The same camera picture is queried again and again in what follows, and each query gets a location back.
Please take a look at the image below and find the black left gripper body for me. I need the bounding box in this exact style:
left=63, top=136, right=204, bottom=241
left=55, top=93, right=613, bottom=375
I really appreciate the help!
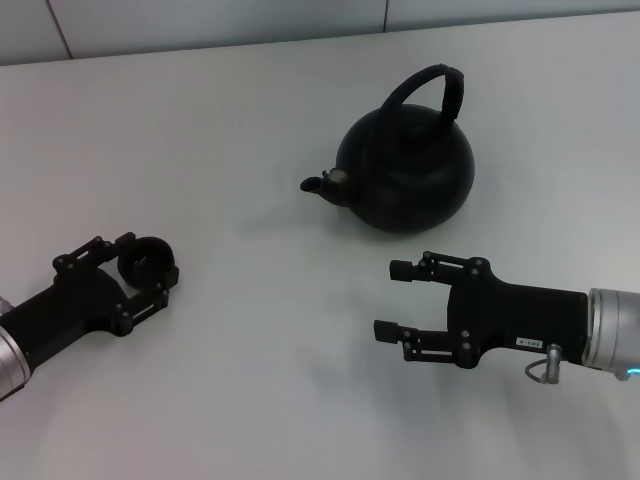
left=0, top=259, right=132, bottom=369

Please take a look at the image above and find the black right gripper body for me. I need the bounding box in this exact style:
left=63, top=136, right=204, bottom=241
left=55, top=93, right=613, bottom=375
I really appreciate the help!
left=447, top=258, right=590, bottom=372

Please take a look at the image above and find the small black teacup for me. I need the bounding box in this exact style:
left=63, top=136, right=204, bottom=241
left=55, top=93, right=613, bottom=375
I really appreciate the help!
left=116, top=236, right=177, bottom=290

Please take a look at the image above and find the black round teapot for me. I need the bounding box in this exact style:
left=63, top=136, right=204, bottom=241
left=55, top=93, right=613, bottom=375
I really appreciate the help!
left=299, top=63, right=477, bottom=238

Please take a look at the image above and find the metal plug with thin cable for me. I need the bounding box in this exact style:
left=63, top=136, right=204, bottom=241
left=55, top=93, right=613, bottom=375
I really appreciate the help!
left=524, top=344, right=565, bottom=387

